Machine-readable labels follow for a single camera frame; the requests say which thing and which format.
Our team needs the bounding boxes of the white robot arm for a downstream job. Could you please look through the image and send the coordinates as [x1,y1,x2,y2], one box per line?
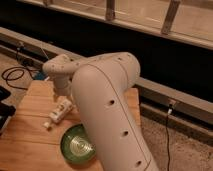
[43,52,160,171]

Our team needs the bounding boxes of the green ceramic bowl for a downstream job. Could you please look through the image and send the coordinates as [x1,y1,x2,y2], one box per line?
[60,124,96,165]

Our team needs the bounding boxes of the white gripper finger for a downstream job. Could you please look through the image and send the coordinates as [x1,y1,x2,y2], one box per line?
[54,95,59,102]

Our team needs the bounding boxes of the blue object on floor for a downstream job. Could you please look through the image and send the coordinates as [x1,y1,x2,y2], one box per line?
[33,71,46,80]

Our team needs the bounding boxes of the black cable loop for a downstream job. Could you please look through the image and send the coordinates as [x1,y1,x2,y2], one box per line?
[1,65,37,90]

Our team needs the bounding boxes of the black equipment at left edge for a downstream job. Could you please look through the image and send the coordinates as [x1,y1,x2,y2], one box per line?
[0,86,16,136]

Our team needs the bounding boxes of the small white bottle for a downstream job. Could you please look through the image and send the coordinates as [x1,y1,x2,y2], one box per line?
[43,99,73,130]

